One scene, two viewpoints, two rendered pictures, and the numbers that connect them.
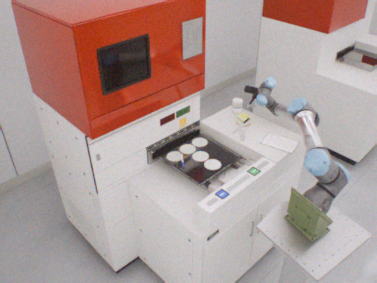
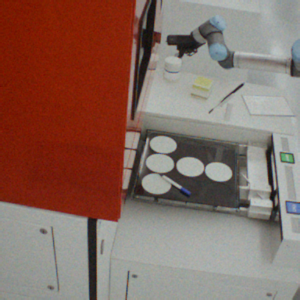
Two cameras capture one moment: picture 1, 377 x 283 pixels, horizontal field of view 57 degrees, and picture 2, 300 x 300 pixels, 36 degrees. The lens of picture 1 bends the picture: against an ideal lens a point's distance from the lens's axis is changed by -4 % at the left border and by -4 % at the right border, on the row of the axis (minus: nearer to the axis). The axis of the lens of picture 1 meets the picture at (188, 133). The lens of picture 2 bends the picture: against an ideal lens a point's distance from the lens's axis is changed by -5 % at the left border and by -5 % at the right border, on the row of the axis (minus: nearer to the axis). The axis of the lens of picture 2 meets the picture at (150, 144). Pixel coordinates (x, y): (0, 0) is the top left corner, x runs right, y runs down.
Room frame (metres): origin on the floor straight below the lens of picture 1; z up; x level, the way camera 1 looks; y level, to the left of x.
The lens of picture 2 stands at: (0.92, 0.94, 2.06)
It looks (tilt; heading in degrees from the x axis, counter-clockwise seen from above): 39 degrees down; 316
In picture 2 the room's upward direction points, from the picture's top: 6 degrees clockwise
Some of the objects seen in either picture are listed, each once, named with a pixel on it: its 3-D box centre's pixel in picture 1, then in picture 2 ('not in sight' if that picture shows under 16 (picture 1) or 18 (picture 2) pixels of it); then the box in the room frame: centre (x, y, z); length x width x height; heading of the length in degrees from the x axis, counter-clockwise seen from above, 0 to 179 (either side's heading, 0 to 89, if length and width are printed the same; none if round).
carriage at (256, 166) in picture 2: (234, 180); (257, 180); (1.58, -0.26, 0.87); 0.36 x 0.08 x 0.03; 133
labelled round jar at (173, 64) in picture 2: (237, 106); (172, 69); (2.18, -0.34, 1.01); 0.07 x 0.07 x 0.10
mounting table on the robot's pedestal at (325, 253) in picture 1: (308, 236); not in sight; (1.24, -0.63, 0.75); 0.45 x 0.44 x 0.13; 34
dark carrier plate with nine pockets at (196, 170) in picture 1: (199, 156); (189, 168); (1.77, -0.07, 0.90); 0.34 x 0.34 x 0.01; 43
